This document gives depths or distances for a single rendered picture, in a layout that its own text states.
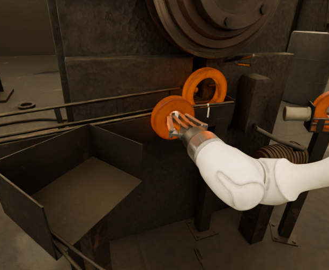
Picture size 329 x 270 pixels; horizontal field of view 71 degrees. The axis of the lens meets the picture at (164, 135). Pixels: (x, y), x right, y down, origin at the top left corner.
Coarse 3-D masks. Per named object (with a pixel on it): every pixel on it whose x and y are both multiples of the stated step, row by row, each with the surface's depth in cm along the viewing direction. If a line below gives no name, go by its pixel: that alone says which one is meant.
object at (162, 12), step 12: (156, 0) 65; (276, 0) 78; (156, 12) 66; (168, 12) 67; (168, 24) 69; (264, 24) 80; (180, 36) 72; (252, 36) 81; (192, 48) 75; (204, 48) 76; (216, 48) 78; (228, 48) 79; (240, 48) 81
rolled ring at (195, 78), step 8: (200, 72) 81; (208, 72) 83; (216, 72) 84; (192, 80) 81; (200, 80) 83; (216, 80) 86; (224, 80) 87; (184, 88) 84; (192, 88) 83; (216, 88) 90; (224, 88) 89; (184, 96) 84; (192, 96) 84; (216, 96) 91; (224, 96) 91; (192, 104) 86
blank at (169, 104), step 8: (168, 96) 76; (176, 96) 75; (160, 104) 74; (168, 104) 74; (176, 104) 75; (184, 104) 76; (152, 112) 76; (160, 112) 74; (168, 112) 75; (184, 112) 78; (192, 112) 79; (152, 120) 76; (160, 120) 75; (160, 128) 77; (176, 128) 80; (160, 136) 79; (168, 136) 80
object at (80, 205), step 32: (96, 128) 65; (0, 160) 49; (32, 160) 55; (64, 160) 63; (96, 160) 70; (128, 160) 62; (0, 192) 49; (32, 192) 58; (64, 192) 59; (96, 192) 58; (128, 192) 58; (32, 224) 44; (64, 224) 50; (96, 224) 62; (96, 256) 66
